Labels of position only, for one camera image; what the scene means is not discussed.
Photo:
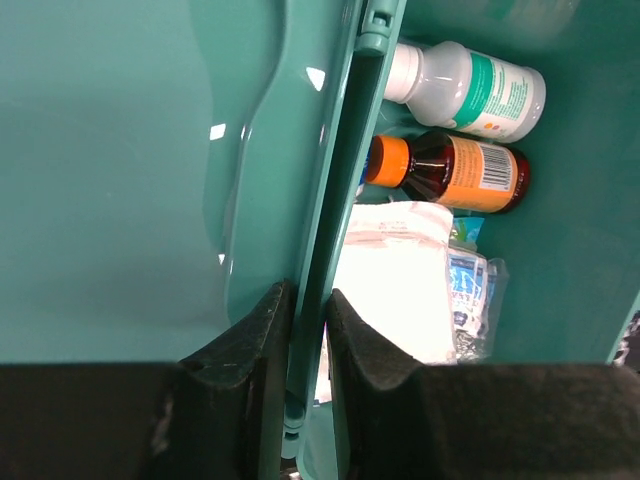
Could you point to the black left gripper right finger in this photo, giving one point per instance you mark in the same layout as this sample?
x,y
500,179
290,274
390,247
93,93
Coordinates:
x,y
396,418

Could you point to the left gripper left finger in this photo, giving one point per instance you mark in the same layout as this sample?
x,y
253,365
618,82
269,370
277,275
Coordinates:
x,y
216,414

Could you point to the white gauze pad packet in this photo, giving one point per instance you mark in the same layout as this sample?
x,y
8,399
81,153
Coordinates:
x,y
393,270

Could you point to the bag of blue-white packets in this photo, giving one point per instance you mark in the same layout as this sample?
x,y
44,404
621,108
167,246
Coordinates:
x,y
477,287

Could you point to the brown bottle orange cap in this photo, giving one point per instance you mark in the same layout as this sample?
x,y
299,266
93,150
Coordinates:
x,y
449,170

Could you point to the teal medicine kit box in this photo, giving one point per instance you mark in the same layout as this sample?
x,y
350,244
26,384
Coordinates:
x,y
164,163

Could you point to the white bottle green label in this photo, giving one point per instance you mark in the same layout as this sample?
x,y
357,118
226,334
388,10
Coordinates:
x,y
450,86

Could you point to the blue-white swab bag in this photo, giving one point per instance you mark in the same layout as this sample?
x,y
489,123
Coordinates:
x,y
466,230

